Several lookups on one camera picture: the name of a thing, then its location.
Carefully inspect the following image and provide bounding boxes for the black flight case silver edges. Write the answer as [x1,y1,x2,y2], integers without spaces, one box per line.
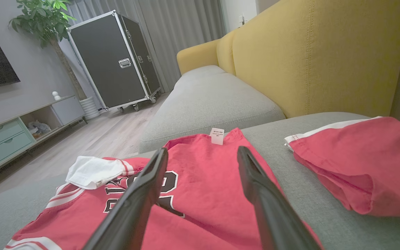
[67,10,162,113]

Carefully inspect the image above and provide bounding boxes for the mint and wood tv cabinet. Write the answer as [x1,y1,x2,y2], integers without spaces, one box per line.
[0,95,86,182]

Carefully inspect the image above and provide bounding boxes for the red jersey with white sleeves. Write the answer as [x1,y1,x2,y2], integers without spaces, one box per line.
[4,127,324,250]

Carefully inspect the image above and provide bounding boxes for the red shorts with white stripe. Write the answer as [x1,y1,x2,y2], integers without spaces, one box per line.
[284,116,400,218]

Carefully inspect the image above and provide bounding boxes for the green leafy indoor tree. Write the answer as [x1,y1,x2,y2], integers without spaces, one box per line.
[8,0,87,100]

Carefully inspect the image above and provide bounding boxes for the crumpled items in cabinet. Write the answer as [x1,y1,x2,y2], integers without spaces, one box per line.
[28,120,52,140]

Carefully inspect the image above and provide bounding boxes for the yellow sofa backrest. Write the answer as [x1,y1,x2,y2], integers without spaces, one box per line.
[176,0,400,119]

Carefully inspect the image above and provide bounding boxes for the white ribbed plant pot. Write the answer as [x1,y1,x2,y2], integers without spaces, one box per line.
[79,97,101,120]

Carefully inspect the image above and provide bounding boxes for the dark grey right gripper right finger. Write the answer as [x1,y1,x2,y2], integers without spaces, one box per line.
[237,146,322,250]

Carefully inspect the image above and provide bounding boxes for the large grey sofa seat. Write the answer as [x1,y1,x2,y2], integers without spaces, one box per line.
[0,112,400,250]

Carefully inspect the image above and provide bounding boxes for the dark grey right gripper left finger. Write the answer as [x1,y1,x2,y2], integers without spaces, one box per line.
[84,148,168,250]

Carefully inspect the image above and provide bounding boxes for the light grey sofa seat cushion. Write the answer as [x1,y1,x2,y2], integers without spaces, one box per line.
[139,65,286,153]

